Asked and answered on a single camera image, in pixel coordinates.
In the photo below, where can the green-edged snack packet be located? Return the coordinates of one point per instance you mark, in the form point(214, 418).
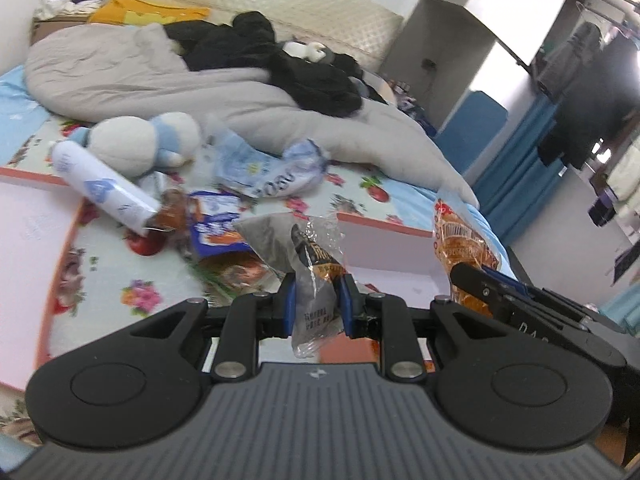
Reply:
point(240, 274)

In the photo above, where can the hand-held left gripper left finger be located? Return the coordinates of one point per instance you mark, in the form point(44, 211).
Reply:
point(289, 306)

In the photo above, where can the grey hanging jacket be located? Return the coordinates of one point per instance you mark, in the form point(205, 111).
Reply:
point(562, 60)

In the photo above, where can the white spray bottle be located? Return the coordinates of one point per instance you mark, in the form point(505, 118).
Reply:
point(100, 187)

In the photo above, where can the silver snack packet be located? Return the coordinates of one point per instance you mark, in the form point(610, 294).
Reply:
point(265, 245)

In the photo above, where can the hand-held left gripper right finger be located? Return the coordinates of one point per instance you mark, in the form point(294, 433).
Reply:
point(346, 306)

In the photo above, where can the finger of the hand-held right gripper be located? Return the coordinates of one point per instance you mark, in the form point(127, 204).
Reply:
point(480, 290)
point(516, 287)

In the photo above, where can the blue and white crumpled bag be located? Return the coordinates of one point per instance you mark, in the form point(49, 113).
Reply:
point(295, 170)

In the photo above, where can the brown snack in clear wrapper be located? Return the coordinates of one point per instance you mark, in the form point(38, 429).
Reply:
point(170, 210)

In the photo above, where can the clear blue-printed plastic bag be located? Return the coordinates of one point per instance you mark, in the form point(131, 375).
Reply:
point(237, 162)

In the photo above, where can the blue curtain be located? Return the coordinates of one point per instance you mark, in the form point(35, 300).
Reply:
point(520, 170)

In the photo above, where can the clear black-printed snack packet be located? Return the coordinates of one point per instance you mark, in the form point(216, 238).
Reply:
point(315, 300)

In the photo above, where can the white wall cabinet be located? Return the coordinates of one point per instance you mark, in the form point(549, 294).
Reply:
point(525, 0)

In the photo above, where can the pile of folded clothes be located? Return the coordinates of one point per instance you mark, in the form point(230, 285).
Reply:
point(67, 0)

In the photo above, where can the black hanging coat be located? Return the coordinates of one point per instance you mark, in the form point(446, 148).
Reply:
point(590, 105)

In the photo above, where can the grey duvet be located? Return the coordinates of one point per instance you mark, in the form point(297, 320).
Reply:
point(150, 80)

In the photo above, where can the red and orange snack packet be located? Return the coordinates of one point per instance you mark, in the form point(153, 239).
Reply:
point(460, 240)

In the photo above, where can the blue chair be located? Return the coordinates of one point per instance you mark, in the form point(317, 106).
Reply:
point(470, 130)

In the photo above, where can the black wall socket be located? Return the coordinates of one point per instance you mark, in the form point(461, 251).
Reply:
point(427, 65)

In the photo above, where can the yellow blanket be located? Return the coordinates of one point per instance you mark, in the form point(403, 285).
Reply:
point(145, 10)

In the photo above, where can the white and grey plush toy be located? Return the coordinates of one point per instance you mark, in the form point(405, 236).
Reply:
point(306, 50)

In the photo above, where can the black clothing heap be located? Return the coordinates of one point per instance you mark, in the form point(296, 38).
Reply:
point(300, 75)

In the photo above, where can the blue and white snack packet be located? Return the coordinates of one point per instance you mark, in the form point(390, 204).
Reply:
point(215, 225)

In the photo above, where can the floral fruit-print cloth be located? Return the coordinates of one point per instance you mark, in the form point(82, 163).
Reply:
point(130, 270)

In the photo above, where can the white and blue plush toy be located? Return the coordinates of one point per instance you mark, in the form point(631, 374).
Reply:
point(130, 142)

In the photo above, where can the light blue bed sheet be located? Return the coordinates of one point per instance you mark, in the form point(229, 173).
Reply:
point(17, 105)

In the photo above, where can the shallow orange box lid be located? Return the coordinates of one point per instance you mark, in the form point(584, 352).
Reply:
point(30, 260)

